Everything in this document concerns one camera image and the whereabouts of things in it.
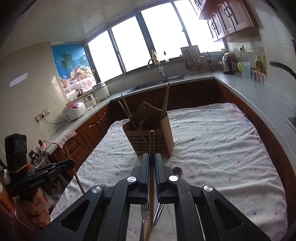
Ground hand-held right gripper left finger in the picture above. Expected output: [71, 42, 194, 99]
[32, 153, 149, 241]

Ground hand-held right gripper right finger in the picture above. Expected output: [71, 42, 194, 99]
[154, 153, 271, 241]

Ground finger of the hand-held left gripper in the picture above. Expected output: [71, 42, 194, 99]
[30, 159, 75, 176]
[34, 162, 76, 180]

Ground wooden utensil holder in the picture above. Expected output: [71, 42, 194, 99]
[122, 101, 174, 157]

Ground dark wooden chopstick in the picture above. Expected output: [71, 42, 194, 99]
[118, 100, 134, 126]
[121, 94, 137, 130]

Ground brown wooden chopstick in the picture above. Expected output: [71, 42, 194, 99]
[162, 82, 171, 121]
[159, 83, 169, 127]

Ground person's left hand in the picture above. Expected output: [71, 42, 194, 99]
[14, 188, 51, 226]

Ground stainless steel spoon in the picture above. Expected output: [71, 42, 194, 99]
[157, 167, 184, 218]

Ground pink lace cloth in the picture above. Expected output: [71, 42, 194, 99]
[52, 128, 78, 149]

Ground wooden base cabinets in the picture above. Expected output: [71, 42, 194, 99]
[46, 80, 296, 197]

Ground pink and white rice cooker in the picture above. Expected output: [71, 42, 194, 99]
[62, 101, 86, 121]

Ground white floral tablecloth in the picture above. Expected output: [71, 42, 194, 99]
[50, 103, 288, 241]

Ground small white kitchen appliance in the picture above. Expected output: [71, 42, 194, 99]
[84, 93, 100, 108]

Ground white electric cooker pot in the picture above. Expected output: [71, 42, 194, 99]
[92, 82, 110, 101]

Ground chrome kitchen faucet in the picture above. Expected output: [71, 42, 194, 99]
[147, 58, 167, 80]

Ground tropical fruit roller blind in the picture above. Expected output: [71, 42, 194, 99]
[51, 43, 97, 94]

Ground kitchen tool rack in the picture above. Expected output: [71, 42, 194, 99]
[180, 52, 214, 73]

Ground large kitchen window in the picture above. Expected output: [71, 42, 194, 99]
[84, 0, 226, 82]

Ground stainless steel electric kettle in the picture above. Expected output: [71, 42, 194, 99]
[221, 52, 236, 75]

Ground white plastic board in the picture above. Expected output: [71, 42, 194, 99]
[242, 61, 251, 77]

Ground spice jar set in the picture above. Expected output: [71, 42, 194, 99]
[252, 70, 266, 84]

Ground black stove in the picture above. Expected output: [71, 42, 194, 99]
[286, 116, 296, 132]

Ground tangle of chargers and cables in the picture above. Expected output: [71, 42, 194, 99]
[28, 139, 53, 167]

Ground black power cable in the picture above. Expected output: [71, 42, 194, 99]
[42, 115, 68, 126]

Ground wall power outlet strip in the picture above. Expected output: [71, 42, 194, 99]
[35, 107, 51, 122]

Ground black wok with handle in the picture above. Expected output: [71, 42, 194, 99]
[269, 61, 296, 80]

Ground wooden wall cabinets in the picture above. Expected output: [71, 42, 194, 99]
[189, 0, 259, 42]

